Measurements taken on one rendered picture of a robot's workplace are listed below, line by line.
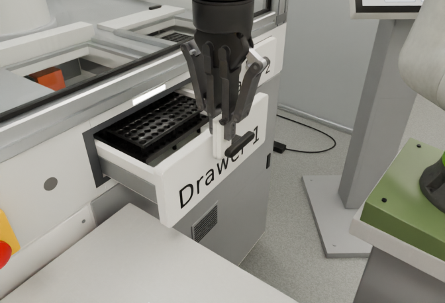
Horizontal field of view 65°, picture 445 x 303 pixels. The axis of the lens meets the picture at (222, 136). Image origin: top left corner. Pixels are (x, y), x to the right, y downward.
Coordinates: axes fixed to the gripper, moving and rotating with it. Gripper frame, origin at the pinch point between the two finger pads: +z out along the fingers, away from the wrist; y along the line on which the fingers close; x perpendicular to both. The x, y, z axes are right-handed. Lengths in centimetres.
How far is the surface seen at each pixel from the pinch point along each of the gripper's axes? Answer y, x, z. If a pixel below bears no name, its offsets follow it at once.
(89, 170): -18.4, -12.0, 7.3
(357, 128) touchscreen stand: 0, 99, 49
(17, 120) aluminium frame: -18.7, -19.5, -5.8
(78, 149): -18.4, -12.8, 2.7
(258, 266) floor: -14, 46, 93
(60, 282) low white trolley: -11.7, -24.4, 17.2
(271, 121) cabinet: -18, 54, 30
